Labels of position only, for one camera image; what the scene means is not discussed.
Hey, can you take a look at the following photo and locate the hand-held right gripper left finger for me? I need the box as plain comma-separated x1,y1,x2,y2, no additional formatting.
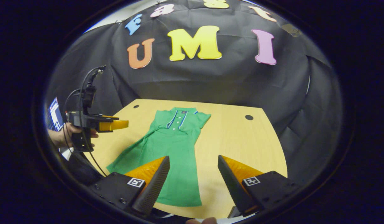
88,156,171,217

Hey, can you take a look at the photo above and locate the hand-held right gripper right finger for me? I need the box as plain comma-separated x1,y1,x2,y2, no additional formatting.
218,155,300,217

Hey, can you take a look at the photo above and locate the green T-shirt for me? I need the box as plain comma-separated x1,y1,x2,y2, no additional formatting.
106,107,211,207

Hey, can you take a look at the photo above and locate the computer monitor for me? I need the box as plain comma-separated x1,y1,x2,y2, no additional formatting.
48,97,63,131

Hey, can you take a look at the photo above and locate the white side table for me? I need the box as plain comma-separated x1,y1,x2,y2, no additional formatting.
60,147,75,161

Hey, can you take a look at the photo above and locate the black backdrop cloth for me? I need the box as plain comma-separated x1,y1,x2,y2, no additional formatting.
46,0,343,187

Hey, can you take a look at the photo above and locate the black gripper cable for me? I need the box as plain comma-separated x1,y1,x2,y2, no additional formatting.
63,89,107,176

